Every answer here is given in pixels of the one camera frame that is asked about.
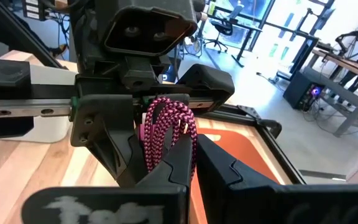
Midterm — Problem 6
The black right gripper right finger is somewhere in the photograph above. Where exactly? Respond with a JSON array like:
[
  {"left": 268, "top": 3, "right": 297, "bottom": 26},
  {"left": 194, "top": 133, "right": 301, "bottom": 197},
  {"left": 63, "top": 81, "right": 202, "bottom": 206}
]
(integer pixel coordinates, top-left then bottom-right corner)
[{"left": 196, "top": 133, "right": 358, "bottom": 224}]

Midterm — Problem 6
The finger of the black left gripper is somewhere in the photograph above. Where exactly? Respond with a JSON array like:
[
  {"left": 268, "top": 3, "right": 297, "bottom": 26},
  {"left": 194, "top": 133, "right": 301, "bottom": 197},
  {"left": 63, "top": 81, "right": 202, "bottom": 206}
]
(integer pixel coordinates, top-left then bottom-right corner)
[
  {"left": 70, "top": 94, "right": 149, "bottom": 188},
  {"left": 143, "top": 92, "right": 191, "bottom": 106}
]

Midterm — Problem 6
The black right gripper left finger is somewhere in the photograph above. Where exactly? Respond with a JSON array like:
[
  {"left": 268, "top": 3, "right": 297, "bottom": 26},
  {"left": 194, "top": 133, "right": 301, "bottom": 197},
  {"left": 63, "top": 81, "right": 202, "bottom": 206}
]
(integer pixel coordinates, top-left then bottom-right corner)
[{"left": 21, "top": 134, "right": 196, "bottom": 224}]

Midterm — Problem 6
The pink braided USB cable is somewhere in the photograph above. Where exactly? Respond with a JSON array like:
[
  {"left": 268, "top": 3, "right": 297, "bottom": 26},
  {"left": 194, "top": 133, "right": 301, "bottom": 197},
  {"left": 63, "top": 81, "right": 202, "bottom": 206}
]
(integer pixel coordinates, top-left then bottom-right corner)
[{"left": 137, "top": 96, "right": 198, "bottom": 183}]

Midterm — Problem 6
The light grey plastic bin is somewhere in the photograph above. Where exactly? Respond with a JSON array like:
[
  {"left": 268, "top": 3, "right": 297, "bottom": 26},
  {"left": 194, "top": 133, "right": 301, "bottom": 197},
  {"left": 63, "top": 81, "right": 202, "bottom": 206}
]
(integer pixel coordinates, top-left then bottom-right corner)
[{"left": 7, "top": 63, "right": 78, "bottom": 144}]

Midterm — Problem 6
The red bowl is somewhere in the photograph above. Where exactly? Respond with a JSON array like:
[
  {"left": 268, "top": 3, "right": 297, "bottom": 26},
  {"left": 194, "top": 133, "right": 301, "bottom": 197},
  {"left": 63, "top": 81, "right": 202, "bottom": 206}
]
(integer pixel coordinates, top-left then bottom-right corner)
[{"left": 190, "top": 127, "right": 281, "bottom": 224}]

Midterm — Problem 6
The black standing desk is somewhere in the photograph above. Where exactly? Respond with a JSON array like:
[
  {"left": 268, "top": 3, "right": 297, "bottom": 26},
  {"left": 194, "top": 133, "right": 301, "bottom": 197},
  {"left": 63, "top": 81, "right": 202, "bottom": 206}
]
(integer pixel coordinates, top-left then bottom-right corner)
[{"left": 208, "top": 6, "right": 264, "bottom": 68}]

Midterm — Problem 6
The black office chair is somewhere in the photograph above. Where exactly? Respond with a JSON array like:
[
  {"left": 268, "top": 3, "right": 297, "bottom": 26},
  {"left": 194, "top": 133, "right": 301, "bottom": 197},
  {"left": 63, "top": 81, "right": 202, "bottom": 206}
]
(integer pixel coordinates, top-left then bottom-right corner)
[{"left": 203, "top": 4, "right": 245, "bottom": 54}]

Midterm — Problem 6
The black computer tower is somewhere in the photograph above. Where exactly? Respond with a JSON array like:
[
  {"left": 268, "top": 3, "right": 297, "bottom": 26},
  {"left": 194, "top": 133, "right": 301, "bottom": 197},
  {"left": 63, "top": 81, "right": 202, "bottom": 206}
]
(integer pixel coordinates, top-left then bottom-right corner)
[{"left": 283, "top": 71, "right": 326, "bottom": 111}]

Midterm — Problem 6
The wooden top work table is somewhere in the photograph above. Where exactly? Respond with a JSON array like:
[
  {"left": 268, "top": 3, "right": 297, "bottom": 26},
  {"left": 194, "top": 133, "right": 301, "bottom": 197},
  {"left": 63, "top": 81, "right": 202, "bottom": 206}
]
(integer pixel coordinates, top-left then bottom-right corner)
[{"left": 303, "top": 46, "right": 358, "bottom": 142}]

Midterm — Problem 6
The black aluminium table frame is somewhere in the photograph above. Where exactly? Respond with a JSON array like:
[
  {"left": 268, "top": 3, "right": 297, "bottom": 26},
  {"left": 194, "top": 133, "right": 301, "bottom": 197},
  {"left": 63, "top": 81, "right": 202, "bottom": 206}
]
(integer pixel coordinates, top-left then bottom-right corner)
[{"left": 0, "top": 0, "right": 307, "bottom": 185}]

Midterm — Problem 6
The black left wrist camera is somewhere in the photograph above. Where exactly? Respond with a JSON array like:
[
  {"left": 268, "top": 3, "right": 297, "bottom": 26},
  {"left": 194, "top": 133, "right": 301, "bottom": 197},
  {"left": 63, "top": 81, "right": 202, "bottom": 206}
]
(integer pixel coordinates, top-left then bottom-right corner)
[{"left": 103, "top": 0, "right": 198, "bottom": 57}]

